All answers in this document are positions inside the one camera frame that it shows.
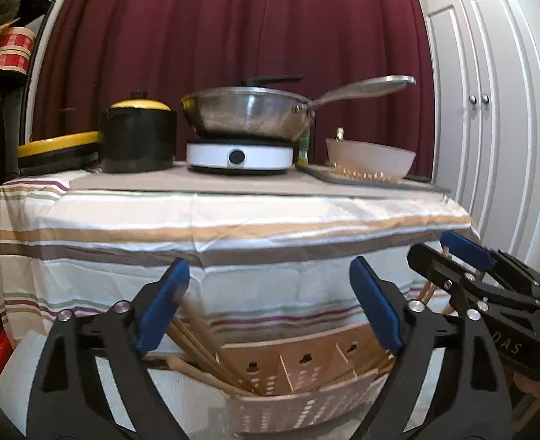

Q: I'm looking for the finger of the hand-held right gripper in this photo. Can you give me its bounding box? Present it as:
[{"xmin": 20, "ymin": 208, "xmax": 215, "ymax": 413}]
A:
[
  {"xmin": 440, "ymin": 231, "xmax": 540, "ymax": 302},
  {"xmin": 407, "ymin": 243, "xmax": 540, "ymax": 311}
]

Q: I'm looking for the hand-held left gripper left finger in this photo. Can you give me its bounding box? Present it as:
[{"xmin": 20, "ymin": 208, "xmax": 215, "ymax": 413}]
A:
[{"xmin": 26, "ymin": 258, "xmax": 192, "ymax": 440}]

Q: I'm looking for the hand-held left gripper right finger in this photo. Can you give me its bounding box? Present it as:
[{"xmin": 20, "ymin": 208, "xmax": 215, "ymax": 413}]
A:
[{"xmin": 349, "ymin": 257, "xmax": 513, "ymax": 440}]

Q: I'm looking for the pink perforated utensil basket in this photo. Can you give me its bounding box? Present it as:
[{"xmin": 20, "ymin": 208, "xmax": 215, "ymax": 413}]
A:
[{"xmin": 160, "ymin": 321, "xmax": 396, "ymax": 437}]

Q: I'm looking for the dark grey tray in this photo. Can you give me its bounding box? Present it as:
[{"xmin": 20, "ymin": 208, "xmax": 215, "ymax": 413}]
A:
[{"xmin": 297, "ymin": 162, "xmax": 451, "ymax": 195}]

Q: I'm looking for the white cabinet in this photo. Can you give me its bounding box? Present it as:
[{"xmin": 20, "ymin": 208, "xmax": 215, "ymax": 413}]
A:
[{"xmin": 407, "ymin": 0, "xmax": 540, "ymax": 262}]

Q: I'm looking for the striped tablecloth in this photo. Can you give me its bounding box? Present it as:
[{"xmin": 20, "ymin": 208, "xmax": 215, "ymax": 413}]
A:
[{"xmin": 0, "ymin": 172, "xmax": 481, "ymax": 344}]

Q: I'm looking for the translucent pink bowl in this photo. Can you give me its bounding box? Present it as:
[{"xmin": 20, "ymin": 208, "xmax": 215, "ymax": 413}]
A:
[{"xmin": 326, "ymin": 137, "xmax": 416, "ymax": 180}]

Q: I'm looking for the white induction cooker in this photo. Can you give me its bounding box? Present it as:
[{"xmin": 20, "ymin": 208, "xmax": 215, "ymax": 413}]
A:
[{"xmin": 186, "ymin": 140, "xmax": 295, "ymax": 175}]

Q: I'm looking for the tall black pot yellow lid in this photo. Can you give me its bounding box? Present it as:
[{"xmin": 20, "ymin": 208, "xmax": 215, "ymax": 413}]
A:
[{"xmin": 98, "ymin": 89, "xmax": 178, "ymax": 174}]

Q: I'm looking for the green bottle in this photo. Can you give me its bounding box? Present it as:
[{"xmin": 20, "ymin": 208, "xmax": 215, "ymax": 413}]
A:
[{"xmin": 297, "ymin": 128, "xmax": 313, "ymax": 166}]

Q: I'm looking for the flat black pot yellow lid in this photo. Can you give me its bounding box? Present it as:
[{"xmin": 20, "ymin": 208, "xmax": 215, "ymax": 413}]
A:
[{"xmin": 17, "ymin": 131, "xmax": 103, "ymax": 177}]

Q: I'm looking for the steel frying pan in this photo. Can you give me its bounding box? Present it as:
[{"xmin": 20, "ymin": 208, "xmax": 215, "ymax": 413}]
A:
[{"xmin": 180, "ymin": 74, "xmax": 416, "ymax": 144}]

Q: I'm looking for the dark red curtain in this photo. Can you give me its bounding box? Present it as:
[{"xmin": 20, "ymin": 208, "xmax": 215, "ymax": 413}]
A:
[{"xmin": 32, "ymin": 0, "xmax": 436, "ymax": 179}]

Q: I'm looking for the red plaid tin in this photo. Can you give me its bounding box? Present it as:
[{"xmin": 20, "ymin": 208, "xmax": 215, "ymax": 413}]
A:
[{"xmin": 0, "ymin": 26, "xmax": 36, "ymax": 73}]

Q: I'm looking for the black pan handle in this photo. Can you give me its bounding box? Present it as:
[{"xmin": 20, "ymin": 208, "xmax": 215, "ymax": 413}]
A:
[{"xmin": 245, "ymin": 76, "xmax": 304, "ymax": 88}]

